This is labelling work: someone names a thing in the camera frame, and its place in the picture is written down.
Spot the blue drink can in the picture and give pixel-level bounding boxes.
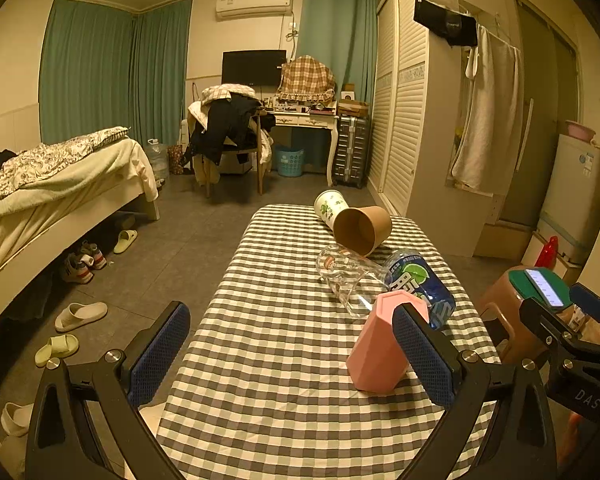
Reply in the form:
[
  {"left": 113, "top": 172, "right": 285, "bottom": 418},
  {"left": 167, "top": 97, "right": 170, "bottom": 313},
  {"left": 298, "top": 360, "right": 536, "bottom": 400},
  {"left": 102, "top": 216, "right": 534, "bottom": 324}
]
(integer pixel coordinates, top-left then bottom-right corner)
[{"left": 384, "top": 250, "right": 456, "bottom": 331}]

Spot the patterned quilt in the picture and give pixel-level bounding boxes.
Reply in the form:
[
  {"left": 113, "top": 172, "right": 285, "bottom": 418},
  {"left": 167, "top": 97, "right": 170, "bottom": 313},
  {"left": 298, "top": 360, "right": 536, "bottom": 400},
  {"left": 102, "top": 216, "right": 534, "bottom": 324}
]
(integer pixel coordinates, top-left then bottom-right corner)
[{"left": 0, "top": 127, "right": 132, "bottom": 212}]

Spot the green slipper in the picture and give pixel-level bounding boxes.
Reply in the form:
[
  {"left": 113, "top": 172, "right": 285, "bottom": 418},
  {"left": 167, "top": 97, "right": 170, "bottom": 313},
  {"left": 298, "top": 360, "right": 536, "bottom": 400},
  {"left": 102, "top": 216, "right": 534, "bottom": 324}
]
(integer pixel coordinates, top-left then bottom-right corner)
[{"left": 34, "top": 334, "right": 80, "bottom": 367}]

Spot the green curtain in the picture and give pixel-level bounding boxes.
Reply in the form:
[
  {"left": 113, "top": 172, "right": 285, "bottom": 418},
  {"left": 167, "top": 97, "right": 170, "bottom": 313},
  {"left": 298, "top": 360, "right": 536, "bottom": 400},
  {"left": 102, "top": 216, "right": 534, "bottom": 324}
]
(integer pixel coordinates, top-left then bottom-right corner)
[
  {"left": 298, "top": 0, "right": 379, "bottom": 103},
  {"left": 38, "top": 0, "right": 137, "bottom": 146},
  {"left": 131, "top": 0, "right": 194, "bottom": 147}
]

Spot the black hanging bag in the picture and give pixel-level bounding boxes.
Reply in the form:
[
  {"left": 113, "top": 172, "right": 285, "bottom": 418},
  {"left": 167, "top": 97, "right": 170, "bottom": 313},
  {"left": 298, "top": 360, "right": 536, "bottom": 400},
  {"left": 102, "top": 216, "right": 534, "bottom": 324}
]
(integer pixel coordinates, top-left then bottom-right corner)
[{"left": 413, "top": 0, "right": 479, "bottom": 47}]

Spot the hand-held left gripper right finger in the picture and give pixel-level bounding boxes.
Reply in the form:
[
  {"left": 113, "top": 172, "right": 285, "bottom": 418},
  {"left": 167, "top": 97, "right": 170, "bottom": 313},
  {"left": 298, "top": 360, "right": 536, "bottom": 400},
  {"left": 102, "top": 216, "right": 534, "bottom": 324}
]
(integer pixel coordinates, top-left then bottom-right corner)
[{"left": 392, "top": 303, "right": 559, "bottom": 480}]

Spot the dark ribbed suitcase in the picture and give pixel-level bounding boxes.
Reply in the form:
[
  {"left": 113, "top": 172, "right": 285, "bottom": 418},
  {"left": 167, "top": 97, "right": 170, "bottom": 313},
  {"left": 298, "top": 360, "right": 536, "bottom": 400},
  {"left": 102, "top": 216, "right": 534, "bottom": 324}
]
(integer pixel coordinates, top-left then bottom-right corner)
[{"left": 332, "top": 113, "right": 371, "bottom": 190}]

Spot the pile of clothes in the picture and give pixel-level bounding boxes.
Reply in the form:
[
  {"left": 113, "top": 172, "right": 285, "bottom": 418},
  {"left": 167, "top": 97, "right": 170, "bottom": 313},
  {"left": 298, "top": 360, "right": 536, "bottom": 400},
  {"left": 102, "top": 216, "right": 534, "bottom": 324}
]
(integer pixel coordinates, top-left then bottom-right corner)
[{"left": 182, "top": 84, "right": 277, "bottom": 172}]

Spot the grey checked tablecloth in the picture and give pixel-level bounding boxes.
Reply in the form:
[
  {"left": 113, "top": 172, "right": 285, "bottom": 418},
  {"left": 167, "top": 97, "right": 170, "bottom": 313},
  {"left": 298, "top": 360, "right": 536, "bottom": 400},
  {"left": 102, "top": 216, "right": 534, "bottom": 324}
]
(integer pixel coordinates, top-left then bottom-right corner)
[{"left": 156, "top": 204, "right": 504, "bottom": 480}]

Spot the blue plastic basket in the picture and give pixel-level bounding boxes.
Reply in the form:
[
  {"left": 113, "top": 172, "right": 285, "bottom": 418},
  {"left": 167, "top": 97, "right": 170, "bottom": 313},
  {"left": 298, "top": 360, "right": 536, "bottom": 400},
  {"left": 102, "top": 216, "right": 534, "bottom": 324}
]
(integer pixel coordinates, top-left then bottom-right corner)
[{"left": 273, "top": 145, "right": 305, "bottom": 178}]

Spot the white louvered wardrobe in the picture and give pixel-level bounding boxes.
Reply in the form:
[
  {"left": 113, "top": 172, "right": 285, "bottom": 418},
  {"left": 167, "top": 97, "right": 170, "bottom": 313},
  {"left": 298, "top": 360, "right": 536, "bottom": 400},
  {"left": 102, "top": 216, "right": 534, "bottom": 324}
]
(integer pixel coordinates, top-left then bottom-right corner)
[{"left": 367, "top": 0, "right": 497, "bottom": 217}]

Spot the clear water jug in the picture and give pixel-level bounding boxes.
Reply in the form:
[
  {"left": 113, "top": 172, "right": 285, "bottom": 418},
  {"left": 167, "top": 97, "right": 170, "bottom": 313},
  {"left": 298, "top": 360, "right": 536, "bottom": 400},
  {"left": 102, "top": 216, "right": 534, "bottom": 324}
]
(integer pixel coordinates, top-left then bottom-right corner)
[{"left": 146, "top": 138, "right": 170, "bottom": 181}]

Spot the green-cased phone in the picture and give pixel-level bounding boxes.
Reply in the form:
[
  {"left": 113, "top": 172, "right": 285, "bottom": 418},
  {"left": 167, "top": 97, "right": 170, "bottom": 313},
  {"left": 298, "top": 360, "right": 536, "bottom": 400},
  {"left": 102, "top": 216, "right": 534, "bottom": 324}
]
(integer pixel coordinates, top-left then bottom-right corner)
[{"left": 509, "top": 267, "right": 569, "bottom": 310}]

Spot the yellow slipper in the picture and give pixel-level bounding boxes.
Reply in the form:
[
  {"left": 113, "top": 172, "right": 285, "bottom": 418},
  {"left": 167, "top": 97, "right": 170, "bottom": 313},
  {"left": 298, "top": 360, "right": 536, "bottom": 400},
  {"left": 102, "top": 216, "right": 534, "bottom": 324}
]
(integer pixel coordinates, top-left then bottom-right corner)
[{"left": 113, "top": 229, "right": 139, "bottom": 255}]

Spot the white red sneaker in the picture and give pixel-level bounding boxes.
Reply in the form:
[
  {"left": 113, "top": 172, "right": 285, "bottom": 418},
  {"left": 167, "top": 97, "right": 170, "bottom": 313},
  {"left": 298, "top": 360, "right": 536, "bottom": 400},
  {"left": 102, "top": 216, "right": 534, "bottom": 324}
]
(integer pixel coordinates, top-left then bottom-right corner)
[
  {"left": 80, "top": 241, "right": 108, "bottom": 270},
  {"left": 60, "top": 254, "right": 94, "bottom": 284}
]

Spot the pink faceted cup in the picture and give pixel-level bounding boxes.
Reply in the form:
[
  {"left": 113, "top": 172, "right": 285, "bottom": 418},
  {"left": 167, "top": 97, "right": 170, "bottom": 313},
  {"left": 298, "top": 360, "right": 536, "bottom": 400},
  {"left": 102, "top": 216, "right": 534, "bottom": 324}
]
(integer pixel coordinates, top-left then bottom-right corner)
[{"left": 346, "top": 291, "right": 433, "bottom": 392}]

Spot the dark red bag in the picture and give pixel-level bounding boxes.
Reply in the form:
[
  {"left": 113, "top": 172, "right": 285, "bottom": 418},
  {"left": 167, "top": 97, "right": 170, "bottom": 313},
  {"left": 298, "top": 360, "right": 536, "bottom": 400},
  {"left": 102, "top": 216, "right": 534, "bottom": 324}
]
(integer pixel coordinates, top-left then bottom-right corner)
[{"left": 167, "top": 144, "right": 187, "bottom": 176}]

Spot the white washing machine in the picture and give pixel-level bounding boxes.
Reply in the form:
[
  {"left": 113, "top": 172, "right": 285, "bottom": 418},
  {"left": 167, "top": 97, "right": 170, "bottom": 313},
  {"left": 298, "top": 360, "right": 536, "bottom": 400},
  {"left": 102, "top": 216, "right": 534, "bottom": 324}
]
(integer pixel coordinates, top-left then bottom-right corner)
[{"left": 538, "top": 133, "right": 600, "bottom": 266}]

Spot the wooden chair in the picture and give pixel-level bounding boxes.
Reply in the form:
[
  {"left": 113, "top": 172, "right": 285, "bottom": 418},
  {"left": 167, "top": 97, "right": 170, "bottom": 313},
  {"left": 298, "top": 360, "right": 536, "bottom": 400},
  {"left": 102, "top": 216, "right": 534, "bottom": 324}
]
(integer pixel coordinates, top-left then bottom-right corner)
[{"left": 195, "top": 110, "right": 267, "bottom": 199}]

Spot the white hanging towel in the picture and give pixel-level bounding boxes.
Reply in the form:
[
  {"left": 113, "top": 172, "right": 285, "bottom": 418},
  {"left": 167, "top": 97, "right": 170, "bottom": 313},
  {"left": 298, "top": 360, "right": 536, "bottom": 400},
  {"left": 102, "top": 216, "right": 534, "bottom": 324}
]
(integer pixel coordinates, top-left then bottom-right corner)
[{"left": 450, "top": 24, "right": 524, "bottom": 192}]

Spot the brown plastic stool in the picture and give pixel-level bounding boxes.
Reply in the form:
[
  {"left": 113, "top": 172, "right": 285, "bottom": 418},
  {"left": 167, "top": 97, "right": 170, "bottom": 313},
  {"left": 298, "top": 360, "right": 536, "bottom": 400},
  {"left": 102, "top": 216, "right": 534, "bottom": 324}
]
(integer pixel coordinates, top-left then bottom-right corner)
[{"left": 477, "top": 265, "right": 552, "bottom": 367}]

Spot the plaid cloth cover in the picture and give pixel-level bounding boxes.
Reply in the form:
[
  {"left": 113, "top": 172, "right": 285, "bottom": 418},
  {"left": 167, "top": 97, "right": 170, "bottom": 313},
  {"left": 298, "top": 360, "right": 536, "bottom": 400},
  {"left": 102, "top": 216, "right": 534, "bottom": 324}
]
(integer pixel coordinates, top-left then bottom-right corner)
[{"left": 277, "top": 54, "right": 337, "bottom": 104}]

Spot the dark door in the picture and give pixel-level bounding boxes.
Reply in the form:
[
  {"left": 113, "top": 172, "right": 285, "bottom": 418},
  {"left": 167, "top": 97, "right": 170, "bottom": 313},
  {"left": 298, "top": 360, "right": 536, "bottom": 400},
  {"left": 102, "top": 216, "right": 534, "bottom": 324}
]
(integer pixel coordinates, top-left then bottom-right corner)
[{"left": 500, "top": 0, "right": 582, "bottom": 228}]

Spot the white slipper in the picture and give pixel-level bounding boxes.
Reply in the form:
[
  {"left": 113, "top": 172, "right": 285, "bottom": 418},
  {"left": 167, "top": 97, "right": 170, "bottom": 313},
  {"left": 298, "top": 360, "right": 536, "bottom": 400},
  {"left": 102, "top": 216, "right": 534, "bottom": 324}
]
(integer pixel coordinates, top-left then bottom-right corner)
[
  {"left": 0, "top": 402, "right": 34, "bottom": 437},
  {"left": 54, "top": 302, "right": 109, "bottom": 334}
]

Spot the white dressing desk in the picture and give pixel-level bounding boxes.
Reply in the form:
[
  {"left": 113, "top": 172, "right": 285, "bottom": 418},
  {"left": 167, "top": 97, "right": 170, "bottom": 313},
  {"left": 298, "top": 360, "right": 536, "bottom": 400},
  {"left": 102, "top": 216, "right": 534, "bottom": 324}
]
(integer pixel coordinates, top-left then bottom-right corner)
[{"left": 267, "top": 108, "right": 340, "bottom": 187}]

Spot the red bottle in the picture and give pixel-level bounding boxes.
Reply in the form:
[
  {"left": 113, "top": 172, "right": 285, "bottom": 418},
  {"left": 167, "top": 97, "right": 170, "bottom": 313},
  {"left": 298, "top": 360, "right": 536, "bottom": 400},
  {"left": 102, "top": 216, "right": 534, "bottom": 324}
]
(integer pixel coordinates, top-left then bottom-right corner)
[{"left": 543, "top": 235, "right": 560, "bottom": 270}]

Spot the brown paper cup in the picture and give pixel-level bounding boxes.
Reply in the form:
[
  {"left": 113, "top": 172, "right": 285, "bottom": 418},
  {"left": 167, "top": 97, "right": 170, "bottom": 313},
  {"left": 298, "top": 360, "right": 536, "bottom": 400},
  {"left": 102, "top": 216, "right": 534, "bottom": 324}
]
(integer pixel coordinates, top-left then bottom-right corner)
[{"left": 333, "top": 206, "right": 393, "bottom": 257}]

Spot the pink plastic basin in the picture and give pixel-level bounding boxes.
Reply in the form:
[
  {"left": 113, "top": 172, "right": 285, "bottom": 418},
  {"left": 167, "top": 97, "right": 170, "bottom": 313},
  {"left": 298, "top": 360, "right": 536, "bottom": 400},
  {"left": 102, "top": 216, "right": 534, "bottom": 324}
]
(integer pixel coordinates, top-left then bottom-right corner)
[{"left": 564, "top": 119, "right": 597, "bottom": 142}]

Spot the bed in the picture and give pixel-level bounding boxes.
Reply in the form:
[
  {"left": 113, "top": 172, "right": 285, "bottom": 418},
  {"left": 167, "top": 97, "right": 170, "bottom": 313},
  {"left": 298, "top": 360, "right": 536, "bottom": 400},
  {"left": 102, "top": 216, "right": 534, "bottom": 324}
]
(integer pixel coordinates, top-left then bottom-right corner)
[{"left": 0, "top": 127, "right": 161, "bottom": 343}]

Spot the black television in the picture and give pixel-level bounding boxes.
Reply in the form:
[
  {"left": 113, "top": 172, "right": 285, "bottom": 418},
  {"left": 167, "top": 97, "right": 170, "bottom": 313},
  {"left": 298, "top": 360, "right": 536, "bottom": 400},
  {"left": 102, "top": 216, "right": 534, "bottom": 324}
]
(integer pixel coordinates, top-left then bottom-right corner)
[{"left": 222, "top": 50, "right": 288, "bottom": 86}]

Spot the white air conditioner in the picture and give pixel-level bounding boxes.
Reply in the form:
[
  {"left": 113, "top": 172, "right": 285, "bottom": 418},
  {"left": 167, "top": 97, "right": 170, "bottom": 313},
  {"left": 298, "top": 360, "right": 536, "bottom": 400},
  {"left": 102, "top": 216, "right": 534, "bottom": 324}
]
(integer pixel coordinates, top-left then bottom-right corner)
[{"left": 215, "top": 0, "right": 294, "bottom": 22}]

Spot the white floral paper cup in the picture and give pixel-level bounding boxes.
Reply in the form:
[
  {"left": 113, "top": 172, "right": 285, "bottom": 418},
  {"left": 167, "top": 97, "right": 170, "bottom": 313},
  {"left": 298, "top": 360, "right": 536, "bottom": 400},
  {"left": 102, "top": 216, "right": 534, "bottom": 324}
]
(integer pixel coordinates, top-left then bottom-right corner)
[{"left": 314, "top": 190, "right": 351, "bottom": 229}]

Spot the brown cardboard box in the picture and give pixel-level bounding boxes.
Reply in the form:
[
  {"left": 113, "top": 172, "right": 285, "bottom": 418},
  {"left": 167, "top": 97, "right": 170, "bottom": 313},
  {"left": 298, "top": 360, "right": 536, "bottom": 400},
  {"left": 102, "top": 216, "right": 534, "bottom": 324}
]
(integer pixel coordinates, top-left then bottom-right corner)
[{"left": 337, "top": 99, "right": 370, "bottom": 117}]

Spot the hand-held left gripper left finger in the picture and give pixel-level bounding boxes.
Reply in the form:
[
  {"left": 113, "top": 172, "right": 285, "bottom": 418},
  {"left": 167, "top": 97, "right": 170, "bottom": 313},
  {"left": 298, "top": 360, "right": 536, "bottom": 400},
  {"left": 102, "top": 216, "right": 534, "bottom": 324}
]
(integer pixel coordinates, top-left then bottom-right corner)
[{"left": 25, "top": 301, "right": 191, "bottom": 480}]

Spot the clear glass cup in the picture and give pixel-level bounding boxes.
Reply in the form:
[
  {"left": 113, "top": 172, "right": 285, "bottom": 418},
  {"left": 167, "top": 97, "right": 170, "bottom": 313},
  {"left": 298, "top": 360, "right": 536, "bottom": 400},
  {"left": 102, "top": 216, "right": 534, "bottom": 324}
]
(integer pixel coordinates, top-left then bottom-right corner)
[{"left": 316, "top": 242, "right": 391, "bottom": 319}]

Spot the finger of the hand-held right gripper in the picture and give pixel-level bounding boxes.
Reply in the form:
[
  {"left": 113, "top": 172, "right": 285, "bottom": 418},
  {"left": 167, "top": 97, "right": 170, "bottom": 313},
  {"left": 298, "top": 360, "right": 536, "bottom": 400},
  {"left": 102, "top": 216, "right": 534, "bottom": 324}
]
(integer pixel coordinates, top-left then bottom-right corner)
[
  {"left": 519, "top": 297, "right": 582, "bottom": 357},
  {"left": 569, "top": 283, "right": 600, "bottom": 324}
]

